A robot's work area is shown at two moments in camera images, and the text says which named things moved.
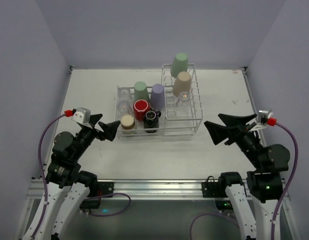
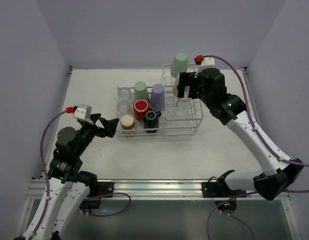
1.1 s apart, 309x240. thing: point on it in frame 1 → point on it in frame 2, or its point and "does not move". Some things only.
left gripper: x=95 y=128 does not move
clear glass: x=184 y=101 does not move
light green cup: x=180 y=64 does not move
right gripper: x=236 y=131 → x=194 y=83
